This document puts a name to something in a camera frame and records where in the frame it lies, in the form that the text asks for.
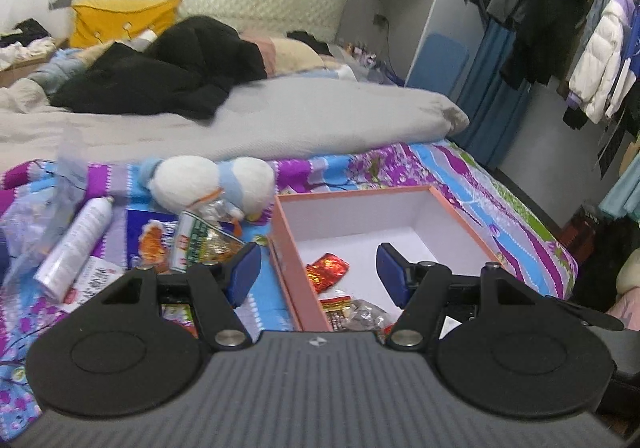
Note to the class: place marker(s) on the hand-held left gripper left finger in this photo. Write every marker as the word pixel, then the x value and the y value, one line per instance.
pixel 245 274

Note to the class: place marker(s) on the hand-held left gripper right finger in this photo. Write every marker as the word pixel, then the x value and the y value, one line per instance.
pixel 391 275

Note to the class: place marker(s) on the clear crinkled snack packet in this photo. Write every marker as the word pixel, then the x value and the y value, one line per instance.
pixel 372 315

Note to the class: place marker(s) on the green label snack packet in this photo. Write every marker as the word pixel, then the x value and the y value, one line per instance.
pixel 200 243

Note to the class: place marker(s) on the orange red snack packet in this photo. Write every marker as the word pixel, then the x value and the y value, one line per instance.
pixel 337 308

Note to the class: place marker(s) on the red foil snack packet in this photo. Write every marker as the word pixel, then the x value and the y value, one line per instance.
pixel 327 272

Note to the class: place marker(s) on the pink cardboard box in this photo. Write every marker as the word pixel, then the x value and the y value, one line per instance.
pixel 350 223

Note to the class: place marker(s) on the blue snack packet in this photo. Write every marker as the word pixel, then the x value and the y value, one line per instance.
pixel 142 233

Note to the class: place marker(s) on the white red label snack packet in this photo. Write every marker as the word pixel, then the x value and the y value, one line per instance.
pixel 92 284

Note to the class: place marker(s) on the clear packet with orange contents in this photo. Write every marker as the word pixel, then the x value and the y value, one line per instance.
pixel 218 210

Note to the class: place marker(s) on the white plush toy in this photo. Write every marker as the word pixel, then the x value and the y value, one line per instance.
pixel 180 183

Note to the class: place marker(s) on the teal garment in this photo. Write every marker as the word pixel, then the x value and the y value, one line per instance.
pixel 622 193

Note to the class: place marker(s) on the grey duvet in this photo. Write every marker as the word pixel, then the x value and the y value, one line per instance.
pixel 300 118

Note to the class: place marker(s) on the white spray can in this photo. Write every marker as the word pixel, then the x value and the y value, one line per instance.
pixel 75 248

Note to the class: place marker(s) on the blue curtain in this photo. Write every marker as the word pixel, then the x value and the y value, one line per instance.
pixel 490 98

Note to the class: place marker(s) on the clear plastic bag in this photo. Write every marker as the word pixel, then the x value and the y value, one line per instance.
pixel 30 223

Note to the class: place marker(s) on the beige pillow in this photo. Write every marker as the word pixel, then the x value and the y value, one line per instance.
pixel 295 55

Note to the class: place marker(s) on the dark cloth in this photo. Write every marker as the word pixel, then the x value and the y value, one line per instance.
pixel 305 40

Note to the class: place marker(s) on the hanging white puffer jacket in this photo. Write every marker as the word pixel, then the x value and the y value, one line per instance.
pixel 600 58

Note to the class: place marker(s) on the light blue clothing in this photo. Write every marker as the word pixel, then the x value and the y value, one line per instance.
pixel 60 73

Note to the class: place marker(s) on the yellow pillow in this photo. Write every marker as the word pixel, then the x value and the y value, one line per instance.
pixel 110 23

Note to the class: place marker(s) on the hanging black coat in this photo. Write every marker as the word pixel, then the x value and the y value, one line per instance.
pixel 550 28

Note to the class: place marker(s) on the black wall plug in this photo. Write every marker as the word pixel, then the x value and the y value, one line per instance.
pixel 381 19

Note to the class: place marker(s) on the grey wall socket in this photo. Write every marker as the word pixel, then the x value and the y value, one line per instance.
pixel 60 1

